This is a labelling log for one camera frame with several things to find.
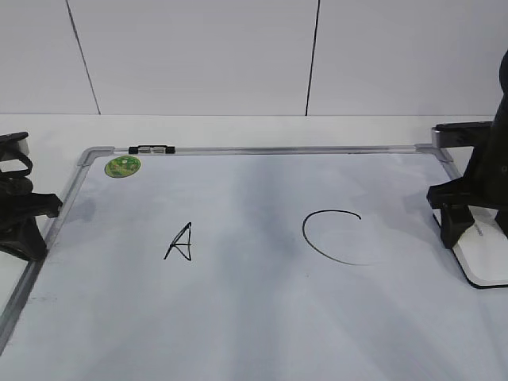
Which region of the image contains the black hanger clip on frame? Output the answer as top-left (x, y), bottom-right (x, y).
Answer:
top-left (128, 144), bottom-right (175, 155)

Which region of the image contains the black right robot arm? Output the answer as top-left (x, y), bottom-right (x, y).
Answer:
top-left (426, 56), bottom-right (507, 248)

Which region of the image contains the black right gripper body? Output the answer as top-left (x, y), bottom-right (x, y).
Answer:
top-left (426, 158), bottom-right (507, 211)

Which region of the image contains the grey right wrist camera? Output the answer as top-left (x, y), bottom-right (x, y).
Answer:
top-left (432, 121), bottom-right (492, 148)

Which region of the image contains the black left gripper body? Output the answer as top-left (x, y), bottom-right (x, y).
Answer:
top-left (1, 152), bottom-right (63, 238)

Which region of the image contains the white whiteboard eraser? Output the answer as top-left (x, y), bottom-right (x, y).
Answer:
top-left (449, 206), bottom-right (507, 288)

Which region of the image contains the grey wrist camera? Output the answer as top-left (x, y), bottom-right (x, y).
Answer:
top-left (432, 121), bottom-right (492, 148)
top-left (1, 132), bottom-right (29, 161)

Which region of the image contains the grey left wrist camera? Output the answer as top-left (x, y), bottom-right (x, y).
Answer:
top-left (1, 132), bottom-right (29, 161)

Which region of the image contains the round green magnet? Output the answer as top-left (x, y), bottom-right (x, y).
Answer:
top-left (104, 156), bottom-right (141, 179)

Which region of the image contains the white whiteboard with grey frame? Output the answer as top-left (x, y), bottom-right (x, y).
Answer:
top-left (1, 147), bottom-right (507, 380)

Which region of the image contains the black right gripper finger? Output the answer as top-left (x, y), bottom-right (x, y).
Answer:
top-left (495, 210), bottom-right (508, 237)
top-left (441, 204), bottom-right (475, 249)

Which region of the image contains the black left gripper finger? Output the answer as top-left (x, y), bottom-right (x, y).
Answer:
top-left (1, 217), bottom-right (48, 261)

